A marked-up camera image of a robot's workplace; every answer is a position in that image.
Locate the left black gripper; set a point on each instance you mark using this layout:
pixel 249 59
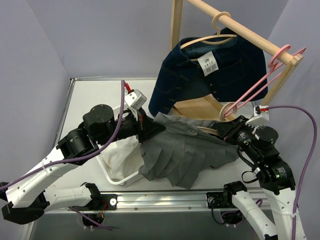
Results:
pixel 143 126

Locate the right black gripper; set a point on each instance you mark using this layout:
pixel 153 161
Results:
pixel 231 129

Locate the beige hanger front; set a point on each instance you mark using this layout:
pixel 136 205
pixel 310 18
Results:
pixel 227 110

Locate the beige hanger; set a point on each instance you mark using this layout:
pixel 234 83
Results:
pixel 215 39
pixel 227 110

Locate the white pleated skirt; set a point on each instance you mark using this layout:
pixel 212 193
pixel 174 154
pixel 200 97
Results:
pixel 120 160

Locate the grey pleated skirt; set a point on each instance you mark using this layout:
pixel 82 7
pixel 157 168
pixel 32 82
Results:
pixel 183 150

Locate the pink plastic hanger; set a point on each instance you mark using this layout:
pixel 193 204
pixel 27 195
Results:
pixel 273 66

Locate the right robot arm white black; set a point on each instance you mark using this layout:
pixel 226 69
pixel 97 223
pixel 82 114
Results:
pixel 274 175

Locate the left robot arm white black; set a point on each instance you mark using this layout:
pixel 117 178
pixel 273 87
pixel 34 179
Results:
pixel 28 197

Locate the dark blue denim skirt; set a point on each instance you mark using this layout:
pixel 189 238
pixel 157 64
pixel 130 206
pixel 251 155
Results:
pixel 225 71

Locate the beige hanger rear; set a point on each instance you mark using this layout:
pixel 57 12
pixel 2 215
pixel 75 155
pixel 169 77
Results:
pixel 215 39

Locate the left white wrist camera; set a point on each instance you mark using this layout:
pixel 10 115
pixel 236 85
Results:
pixel 134 100

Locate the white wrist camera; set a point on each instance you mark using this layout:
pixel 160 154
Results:
pixel 134 100
pixel 260 116

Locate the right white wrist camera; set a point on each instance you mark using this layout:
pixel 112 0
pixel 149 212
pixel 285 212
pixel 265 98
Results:
pixel 260 116

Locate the aluminium mounting rail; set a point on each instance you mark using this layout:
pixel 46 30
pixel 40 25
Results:
pixel 145 201

